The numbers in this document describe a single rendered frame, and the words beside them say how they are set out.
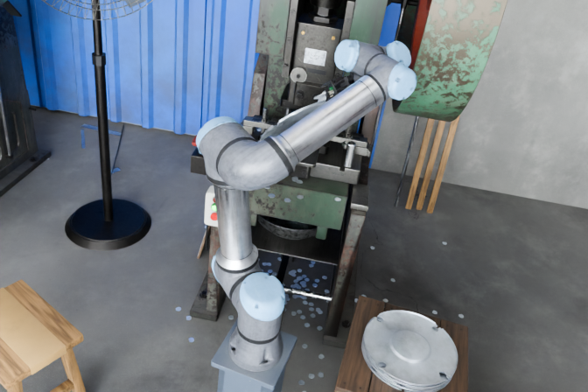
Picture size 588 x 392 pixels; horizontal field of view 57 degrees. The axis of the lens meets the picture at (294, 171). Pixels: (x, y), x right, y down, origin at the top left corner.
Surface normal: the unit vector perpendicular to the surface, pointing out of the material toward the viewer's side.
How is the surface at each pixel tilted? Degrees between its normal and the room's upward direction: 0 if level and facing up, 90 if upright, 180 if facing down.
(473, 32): 91
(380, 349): 0
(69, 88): 90
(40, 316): 0
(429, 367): 0
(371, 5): 90
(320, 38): 90
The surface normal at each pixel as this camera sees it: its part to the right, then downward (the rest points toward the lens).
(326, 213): -0.15, 0.49
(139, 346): 0.13, -0.85
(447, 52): -0.18, 0.68
